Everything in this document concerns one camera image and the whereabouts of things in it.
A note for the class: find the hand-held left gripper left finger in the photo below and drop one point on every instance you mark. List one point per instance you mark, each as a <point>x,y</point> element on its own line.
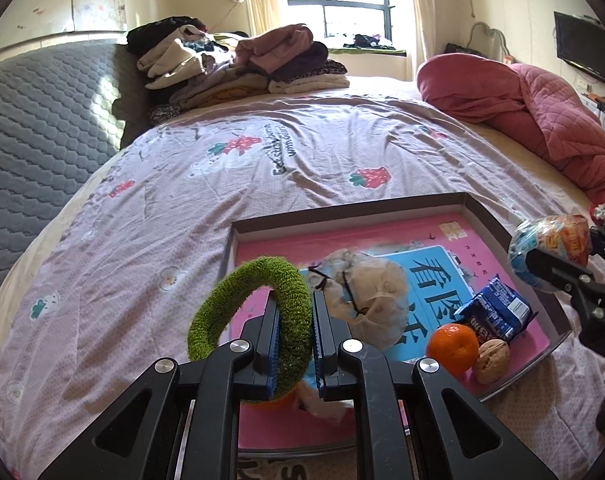
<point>271,355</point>

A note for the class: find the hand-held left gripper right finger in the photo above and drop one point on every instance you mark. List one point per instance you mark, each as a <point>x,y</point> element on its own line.
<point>318,355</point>

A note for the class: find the blue and white toy egg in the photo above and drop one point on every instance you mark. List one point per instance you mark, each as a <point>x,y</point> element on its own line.
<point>542,240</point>

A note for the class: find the orange with stem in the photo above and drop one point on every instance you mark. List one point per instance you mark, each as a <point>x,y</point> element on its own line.
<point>277,402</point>

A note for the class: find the blue cookie packet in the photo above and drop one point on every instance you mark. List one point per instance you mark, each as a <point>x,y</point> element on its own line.
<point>497,310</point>

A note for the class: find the walnut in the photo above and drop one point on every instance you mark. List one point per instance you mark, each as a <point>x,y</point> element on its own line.
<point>489,360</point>

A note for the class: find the grey cardboard box tray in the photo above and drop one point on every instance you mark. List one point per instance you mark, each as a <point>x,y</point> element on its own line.
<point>332,217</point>

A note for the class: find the small doll toy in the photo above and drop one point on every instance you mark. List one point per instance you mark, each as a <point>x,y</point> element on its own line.
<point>604,214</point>

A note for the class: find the pink exercise book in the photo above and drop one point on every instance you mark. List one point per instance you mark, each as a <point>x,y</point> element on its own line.
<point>292,245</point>

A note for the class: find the pink quilted quilt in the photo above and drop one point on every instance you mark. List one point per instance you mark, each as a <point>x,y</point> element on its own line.
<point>557,115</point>

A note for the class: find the black television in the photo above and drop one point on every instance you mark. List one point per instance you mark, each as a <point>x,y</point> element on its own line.
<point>582,45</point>

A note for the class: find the pink plush blanket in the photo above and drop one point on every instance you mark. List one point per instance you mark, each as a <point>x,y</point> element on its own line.
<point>462,85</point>

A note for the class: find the black bag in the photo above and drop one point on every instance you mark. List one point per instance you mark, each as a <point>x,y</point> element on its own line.
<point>462,50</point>

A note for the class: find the pile of folded clothes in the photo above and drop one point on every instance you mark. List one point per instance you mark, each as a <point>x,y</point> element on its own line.
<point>222,70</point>

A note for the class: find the dark clothes on windowsill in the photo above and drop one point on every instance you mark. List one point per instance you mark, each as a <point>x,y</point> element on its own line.
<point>367,41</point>

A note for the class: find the grey quilted headboard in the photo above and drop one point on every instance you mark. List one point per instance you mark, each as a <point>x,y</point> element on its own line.
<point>32,125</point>

